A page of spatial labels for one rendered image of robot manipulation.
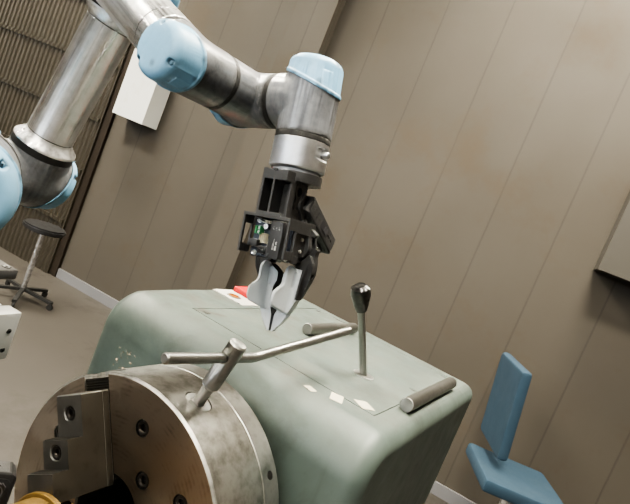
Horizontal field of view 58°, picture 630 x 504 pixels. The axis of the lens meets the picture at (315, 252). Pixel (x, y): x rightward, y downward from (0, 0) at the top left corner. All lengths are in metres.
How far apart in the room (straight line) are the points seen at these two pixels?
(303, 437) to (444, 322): 3.11
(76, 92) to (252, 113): 0.43
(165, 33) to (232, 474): 0.50
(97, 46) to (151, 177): 3.71
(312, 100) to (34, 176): 0.61
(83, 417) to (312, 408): 0.28
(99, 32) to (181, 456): 0.74
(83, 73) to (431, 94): 3.11
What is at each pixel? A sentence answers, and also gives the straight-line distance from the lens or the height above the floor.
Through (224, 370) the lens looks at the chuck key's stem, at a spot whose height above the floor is 1.28.
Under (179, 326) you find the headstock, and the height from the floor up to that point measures 1.24.
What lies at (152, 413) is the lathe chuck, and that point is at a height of 1.21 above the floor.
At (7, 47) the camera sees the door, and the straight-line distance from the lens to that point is 6.12.
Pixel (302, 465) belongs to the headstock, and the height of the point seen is 1.19.
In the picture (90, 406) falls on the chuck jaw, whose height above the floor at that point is 1.19.
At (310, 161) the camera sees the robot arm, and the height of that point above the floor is 1.54.
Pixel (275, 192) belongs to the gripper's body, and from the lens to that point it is 0.73.
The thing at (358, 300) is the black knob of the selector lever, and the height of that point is 1.38.
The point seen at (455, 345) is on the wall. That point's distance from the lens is 3.82.
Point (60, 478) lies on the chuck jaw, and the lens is 0.68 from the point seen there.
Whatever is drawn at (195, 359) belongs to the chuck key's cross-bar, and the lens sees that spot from 0.61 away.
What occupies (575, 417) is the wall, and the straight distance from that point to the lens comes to 3.86.
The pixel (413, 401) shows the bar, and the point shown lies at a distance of 0.88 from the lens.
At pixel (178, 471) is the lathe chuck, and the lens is 0.67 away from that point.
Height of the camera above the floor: 1.51
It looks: 6 degrees down
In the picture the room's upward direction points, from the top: 22 degrees clockwise
